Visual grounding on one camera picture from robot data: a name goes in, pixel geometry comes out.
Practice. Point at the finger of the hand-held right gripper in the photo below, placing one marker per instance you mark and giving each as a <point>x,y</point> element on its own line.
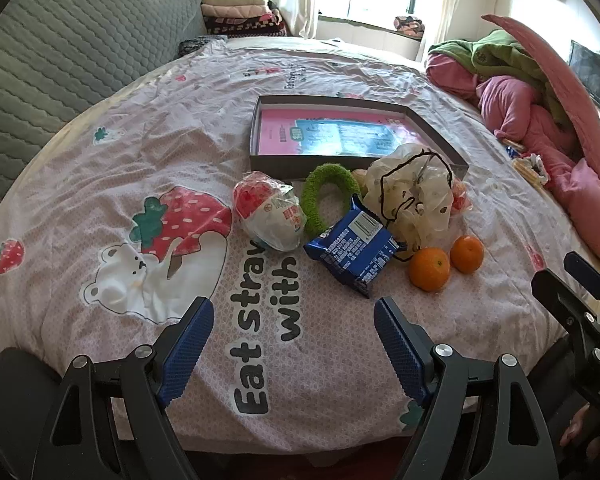
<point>565,300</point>
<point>587,272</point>

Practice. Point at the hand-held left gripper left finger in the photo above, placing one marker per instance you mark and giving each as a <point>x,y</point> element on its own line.
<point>190,350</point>

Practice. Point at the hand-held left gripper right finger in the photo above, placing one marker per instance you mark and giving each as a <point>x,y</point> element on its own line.
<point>397,345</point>

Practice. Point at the orange tangerine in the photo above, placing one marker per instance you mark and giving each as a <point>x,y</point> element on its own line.
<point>467,255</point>
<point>430,270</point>

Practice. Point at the cream spotted cloth scrunchie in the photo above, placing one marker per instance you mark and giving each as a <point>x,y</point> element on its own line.
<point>420,210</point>

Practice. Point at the clear packet with red toy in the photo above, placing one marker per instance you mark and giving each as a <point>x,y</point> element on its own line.
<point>460,200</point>

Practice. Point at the red white toy egg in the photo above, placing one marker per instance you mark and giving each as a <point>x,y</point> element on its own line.
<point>272,215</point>

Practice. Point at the tan walnut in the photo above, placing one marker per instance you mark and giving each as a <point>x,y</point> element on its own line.
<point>359,180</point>

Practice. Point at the grey shallow cardboard box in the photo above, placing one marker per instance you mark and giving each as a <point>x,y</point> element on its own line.
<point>270,162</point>

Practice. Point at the person's right hand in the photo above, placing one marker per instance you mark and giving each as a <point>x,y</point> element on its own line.
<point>582,425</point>

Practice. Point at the clear bag of biscuits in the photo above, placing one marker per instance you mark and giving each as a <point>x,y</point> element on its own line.
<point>530,170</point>

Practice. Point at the blue orange snack packet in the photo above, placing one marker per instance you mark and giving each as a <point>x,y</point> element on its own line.
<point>514,150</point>

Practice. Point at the pink quilt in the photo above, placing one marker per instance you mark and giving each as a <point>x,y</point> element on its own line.
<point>515,105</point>

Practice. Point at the black television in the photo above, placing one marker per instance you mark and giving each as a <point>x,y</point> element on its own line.
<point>592,77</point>

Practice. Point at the green blanket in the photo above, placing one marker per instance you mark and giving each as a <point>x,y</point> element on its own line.
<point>500,55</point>

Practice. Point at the pink and blue book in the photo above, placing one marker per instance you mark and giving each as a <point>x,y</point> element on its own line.
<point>280,132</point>

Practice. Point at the dark patterned pillow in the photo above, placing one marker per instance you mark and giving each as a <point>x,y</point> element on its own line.
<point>195,46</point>

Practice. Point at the patterned cloth bundle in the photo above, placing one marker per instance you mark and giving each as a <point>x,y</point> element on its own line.
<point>409,26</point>

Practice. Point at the grey quilted headboard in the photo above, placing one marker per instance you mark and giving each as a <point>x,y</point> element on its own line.
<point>55,60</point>

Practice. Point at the dark checkered folded blanket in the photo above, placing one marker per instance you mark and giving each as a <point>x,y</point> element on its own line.
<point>245,26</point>

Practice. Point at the pink folded blanket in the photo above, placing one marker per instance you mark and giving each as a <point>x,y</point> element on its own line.
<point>237,10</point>

